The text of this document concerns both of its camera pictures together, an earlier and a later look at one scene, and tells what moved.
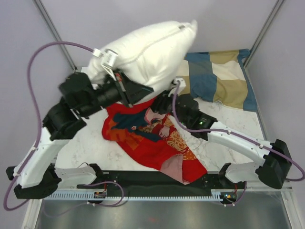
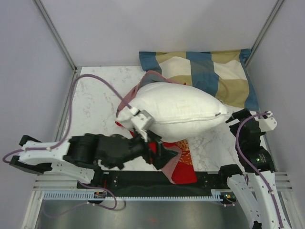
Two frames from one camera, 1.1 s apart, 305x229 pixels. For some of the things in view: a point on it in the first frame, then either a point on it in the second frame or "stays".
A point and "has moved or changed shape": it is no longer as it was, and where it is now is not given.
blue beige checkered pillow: [218, 76] stays
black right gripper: [160, 101] → [238, 114]
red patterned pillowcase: [153, 137] has moved or changed shape
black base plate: [136, 180] stays
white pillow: [151, 54] → [179, 111]
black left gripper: [132, 92] → [163, 155]
